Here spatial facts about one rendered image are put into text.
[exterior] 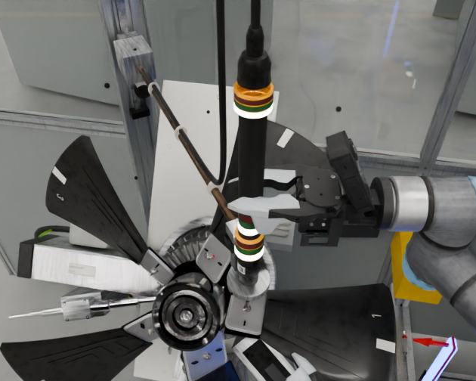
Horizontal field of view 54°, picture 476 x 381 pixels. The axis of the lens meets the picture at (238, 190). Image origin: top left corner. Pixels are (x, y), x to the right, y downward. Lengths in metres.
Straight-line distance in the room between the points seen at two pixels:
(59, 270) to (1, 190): 1.06
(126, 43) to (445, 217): 0.81
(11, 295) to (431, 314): 1.90
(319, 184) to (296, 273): 1.32
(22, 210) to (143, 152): 0.85
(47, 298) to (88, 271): 1.42
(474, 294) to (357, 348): 0.24
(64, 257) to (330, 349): 0.57
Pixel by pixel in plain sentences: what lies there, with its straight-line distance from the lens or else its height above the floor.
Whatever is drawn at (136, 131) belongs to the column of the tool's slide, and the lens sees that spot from 1.36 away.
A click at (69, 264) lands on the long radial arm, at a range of 1.04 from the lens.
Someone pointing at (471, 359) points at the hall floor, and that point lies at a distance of 2.34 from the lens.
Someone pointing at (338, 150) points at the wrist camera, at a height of 1.57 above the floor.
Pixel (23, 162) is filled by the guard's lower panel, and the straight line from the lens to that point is 1.90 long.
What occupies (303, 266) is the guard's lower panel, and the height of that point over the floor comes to 0.41.
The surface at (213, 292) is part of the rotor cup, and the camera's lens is 0.79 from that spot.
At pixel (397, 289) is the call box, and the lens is 1.13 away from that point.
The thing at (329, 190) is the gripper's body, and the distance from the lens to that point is 0.62.
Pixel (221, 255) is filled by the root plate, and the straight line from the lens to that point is 0.81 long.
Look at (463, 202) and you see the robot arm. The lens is 0.66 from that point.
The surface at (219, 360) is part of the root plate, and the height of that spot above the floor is 1.09.
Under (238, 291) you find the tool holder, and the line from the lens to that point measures 0.75.
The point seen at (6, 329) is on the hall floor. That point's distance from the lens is 2.42.
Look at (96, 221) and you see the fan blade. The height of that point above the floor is 1.28.
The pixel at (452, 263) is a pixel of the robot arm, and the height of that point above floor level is 1.39.
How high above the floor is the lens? 1.91
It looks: 44 degrees down
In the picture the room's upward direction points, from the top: straight up
